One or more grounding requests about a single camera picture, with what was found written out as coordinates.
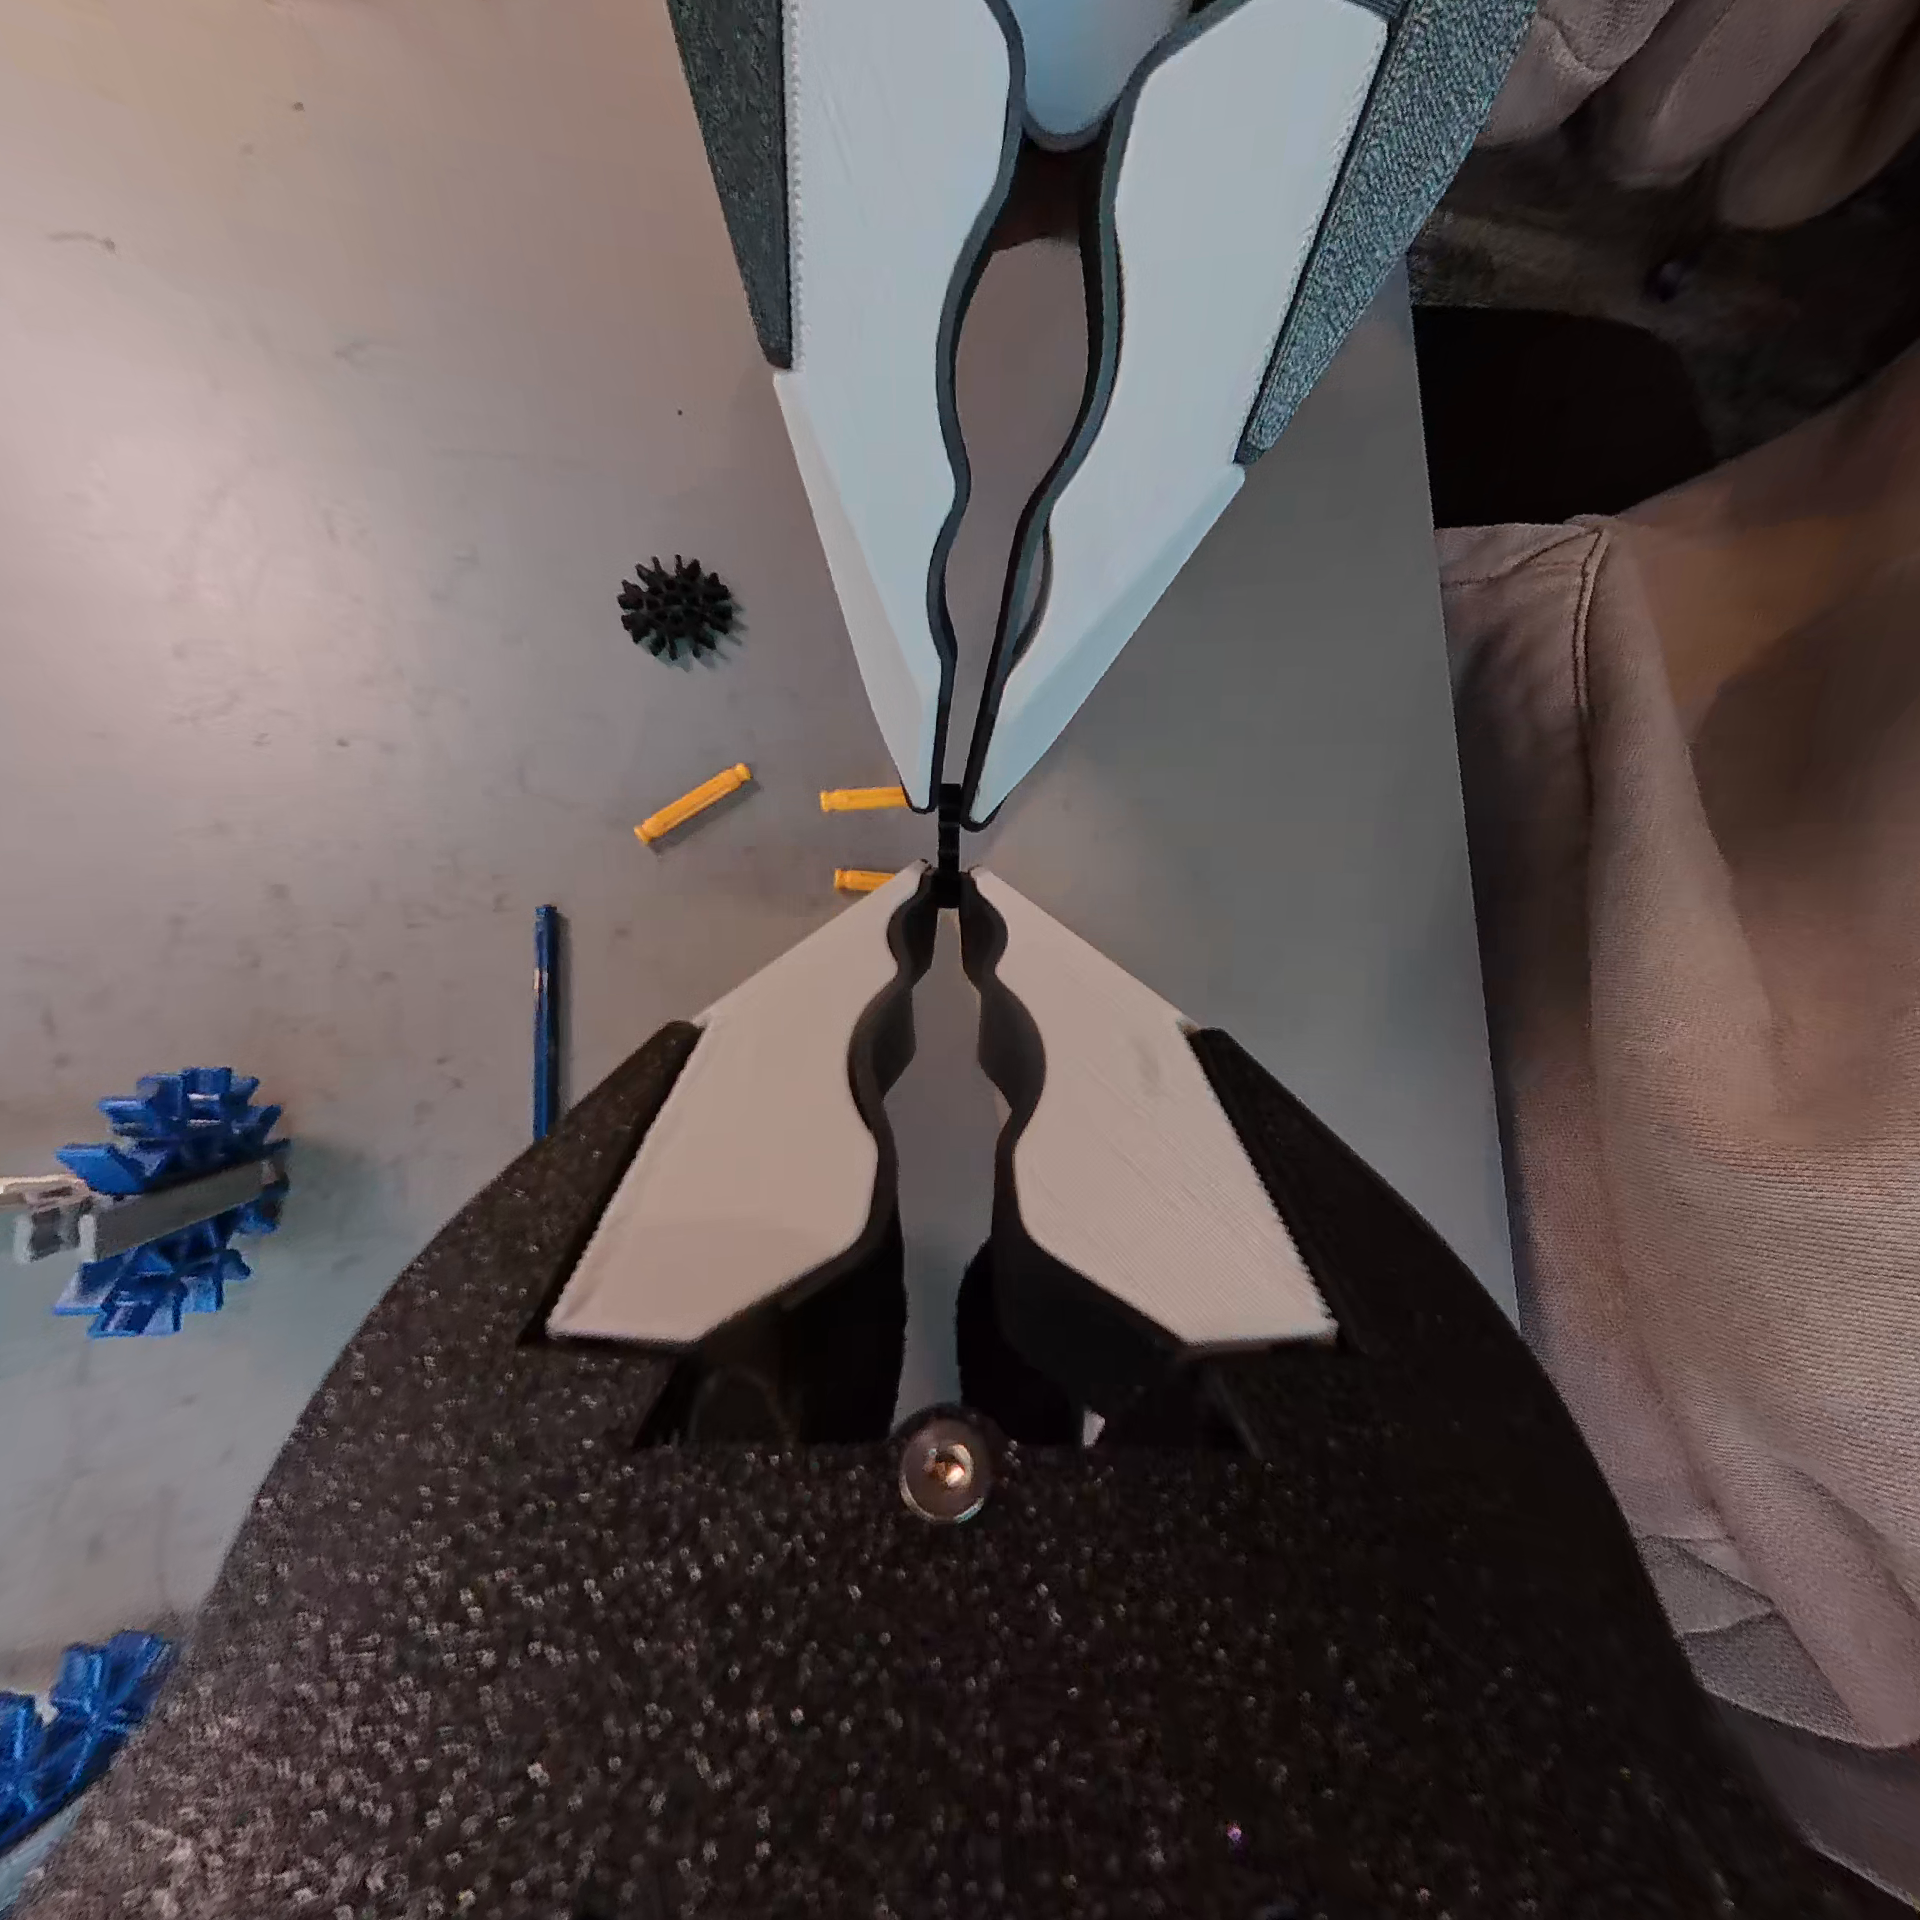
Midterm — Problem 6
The person's beige shirt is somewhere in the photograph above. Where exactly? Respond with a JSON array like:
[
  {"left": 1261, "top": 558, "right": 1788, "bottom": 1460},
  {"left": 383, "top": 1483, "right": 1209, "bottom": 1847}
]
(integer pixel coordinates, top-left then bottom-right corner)
[{"left": 1432, "top": 345, "right": 1920, "bottom": 1920}]

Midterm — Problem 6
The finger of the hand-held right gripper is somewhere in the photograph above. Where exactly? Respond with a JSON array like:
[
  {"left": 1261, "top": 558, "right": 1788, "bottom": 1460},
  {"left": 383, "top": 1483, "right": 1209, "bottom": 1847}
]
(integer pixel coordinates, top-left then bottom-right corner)
[
  {"left": 963, "top": 0, "right": 1391, "bottom": 830},
  {"left": 772, "top": 0, "right": 1031, "bottom": 815}
]

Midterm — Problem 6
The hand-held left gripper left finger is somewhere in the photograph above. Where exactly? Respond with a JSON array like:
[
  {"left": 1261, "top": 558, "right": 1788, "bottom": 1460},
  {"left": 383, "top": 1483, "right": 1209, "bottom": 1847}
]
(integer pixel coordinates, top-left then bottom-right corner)
[{"left": 543, "top": 867, "right": 942, "bottom": 1413}]

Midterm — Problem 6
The colourful toy rod model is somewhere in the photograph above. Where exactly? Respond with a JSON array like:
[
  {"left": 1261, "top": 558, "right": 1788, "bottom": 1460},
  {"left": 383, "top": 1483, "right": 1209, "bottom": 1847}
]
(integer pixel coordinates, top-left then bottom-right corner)
[{"left": 0, "top": 1065, "right": 290, "bottom": 1850}]

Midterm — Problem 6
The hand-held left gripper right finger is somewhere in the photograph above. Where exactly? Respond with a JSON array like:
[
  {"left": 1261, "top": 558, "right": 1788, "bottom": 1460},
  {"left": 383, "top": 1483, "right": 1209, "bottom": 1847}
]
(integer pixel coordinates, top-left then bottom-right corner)
[{"left": 956, "top": 869, "right": 1337, "bottom": 1398}]

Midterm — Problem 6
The long blue toy rod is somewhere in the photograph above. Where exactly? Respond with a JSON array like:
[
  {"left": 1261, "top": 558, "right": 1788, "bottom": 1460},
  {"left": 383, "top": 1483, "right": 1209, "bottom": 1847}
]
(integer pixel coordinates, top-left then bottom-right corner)
[{"left": 532, "top": 904, "right": 563, "bottom": 1146}]

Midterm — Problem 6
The person's right forearm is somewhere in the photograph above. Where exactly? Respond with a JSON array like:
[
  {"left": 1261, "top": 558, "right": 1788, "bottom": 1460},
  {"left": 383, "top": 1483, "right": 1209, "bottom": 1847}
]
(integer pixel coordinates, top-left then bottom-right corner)
[{"left": 1476, "top": 0, "right": 1920, "bottom": 227}]

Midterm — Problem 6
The grey desk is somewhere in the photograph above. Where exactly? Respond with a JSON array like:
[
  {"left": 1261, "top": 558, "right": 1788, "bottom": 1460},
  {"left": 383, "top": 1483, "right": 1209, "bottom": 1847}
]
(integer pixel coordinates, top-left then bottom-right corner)
[{"left": 0, "top": 0, "right": 1519, "bottom": 1862}]

